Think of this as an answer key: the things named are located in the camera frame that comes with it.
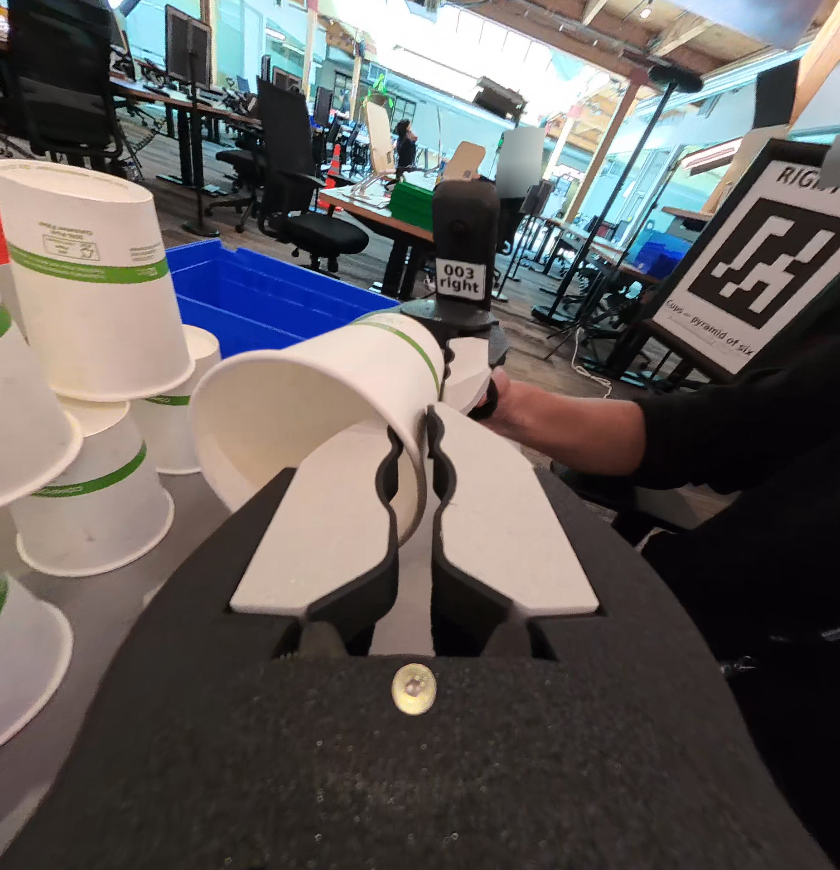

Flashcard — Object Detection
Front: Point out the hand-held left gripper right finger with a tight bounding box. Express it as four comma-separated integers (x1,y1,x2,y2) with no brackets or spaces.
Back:
427,404,599,659

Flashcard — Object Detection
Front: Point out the person's right hand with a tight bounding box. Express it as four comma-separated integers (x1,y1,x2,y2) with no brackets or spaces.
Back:
483,370,565,451

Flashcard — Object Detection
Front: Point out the green banded white paper cup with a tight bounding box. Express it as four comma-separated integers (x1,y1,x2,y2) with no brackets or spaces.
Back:
0,267,84,515
11,394,176,579
0,552,76,760
130,324,224,477
0,159,197,403
189,314,446,546

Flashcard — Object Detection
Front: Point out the green plastic bin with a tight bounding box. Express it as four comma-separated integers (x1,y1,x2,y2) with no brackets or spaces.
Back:
388,179,439,230

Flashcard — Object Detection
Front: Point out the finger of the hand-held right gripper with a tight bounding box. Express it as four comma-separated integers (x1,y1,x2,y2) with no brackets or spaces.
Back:
442,336,493,416

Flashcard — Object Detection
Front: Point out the white cable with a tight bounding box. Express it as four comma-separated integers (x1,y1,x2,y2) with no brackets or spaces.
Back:
571,326,616,400

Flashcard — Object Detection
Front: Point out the black office chair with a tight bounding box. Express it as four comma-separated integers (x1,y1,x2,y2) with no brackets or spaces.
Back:
256,80,371,277
7,0,126,172

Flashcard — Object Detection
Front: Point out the framed tag sign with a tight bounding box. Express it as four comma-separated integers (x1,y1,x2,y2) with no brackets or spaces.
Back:
639,138,840,383

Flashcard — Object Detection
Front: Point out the person's right forearm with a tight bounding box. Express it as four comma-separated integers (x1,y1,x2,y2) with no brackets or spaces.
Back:
559,394,650,492

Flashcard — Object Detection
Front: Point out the black pole floor lamp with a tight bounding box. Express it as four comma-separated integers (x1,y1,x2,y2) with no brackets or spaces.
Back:
531,63,705,329

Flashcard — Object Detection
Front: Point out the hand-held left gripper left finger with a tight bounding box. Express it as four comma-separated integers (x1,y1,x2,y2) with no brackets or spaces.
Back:
230,428,402,659

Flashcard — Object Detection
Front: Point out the wooden table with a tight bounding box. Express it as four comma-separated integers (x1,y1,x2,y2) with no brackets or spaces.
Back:
317,184,436,301

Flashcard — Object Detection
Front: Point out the blue plastic bin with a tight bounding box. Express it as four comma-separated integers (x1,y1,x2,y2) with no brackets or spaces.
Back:
165,238,402,361

